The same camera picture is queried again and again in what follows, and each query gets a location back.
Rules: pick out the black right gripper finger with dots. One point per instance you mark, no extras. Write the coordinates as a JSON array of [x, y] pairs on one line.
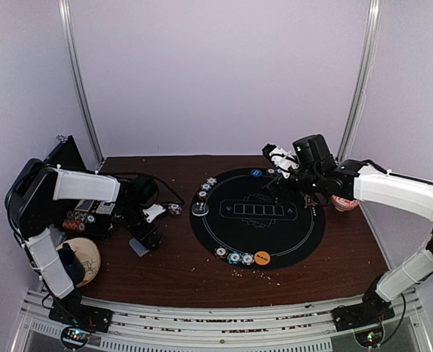
[[267, 187], [276, 198]]

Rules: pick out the dark blue mug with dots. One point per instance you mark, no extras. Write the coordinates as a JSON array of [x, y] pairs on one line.
[[72, 265]]

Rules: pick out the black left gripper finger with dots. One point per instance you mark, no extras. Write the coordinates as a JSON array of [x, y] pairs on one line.
[[146, 240], [155, 240]]

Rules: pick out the red white patterned bowl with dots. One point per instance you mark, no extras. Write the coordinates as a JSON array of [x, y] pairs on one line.
[[343, 205]]

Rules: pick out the clear acrylic dealer button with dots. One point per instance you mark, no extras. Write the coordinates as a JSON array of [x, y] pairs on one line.
[[200, 209]]

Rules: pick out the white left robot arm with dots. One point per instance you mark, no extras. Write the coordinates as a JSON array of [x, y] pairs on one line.
[[30, 205]]

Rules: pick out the front chips row in case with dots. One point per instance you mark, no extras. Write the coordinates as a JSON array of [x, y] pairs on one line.
[[86, 218]]

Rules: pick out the blue cream 10 chip stack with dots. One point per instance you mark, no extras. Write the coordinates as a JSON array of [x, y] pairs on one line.
[[175, 209]]

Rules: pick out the aluminium frame post right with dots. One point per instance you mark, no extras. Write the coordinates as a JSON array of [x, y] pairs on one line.
[[364, 72]]

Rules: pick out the red 5 chips in case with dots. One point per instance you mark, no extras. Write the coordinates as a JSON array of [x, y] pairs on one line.
[[73, 225]]

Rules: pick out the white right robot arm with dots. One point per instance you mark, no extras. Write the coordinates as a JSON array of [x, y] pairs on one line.
[[408, 196]]

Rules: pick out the white playing card box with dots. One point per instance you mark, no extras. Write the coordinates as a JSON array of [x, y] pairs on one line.
[[105, 208]]

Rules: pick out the aluminium frame post left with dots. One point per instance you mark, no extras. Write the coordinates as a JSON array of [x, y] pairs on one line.
[[78, 82]]

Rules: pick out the red triangular all-in marker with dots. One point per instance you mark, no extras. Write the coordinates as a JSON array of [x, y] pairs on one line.
[[310, 201]]

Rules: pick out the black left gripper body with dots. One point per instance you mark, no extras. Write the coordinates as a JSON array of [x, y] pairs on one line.
[[132, 221]]

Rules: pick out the aluminium frame post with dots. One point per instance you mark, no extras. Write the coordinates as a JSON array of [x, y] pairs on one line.
[[78, 82], [364, 72]]

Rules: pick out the yellow big blind button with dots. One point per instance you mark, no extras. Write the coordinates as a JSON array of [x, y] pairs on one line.
[[262, 258]]

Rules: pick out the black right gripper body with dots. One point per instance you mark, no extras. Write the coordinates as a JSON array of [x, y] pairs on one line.
[[309, 180]]

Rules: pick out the round black poker mat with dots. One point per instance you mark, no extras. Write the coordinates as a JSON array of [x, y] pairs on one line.
[[243, 219]]

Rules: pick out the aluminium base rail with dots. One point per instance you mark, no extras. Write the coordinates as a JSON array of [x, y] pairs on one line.
[[295, 327]]

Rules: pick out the blue small blind button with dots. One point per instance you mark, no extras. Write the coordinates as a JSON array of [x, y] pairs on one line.
[[256, 173]]

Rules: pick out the beige patterned plate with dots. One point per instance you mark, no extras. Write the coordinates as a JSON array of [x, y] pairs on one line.
[[88, 254]]

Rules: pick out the black poker set case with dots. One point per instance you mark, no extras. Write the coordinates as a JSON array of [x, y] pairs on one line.
[[67, 155]]

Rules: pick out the blue-backed playing card box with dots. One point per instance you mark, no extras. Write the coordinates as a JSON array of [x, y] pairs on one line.
[[85, 205]]

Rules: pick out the orange black 100 chip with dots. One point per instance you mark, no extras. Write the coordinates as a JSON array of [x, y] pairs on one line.
[[221, 252], [202, 194]]

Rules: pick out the blue playing card deck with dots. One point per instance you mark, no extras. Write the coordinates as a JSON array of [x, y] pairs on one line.
[[138, 248]]

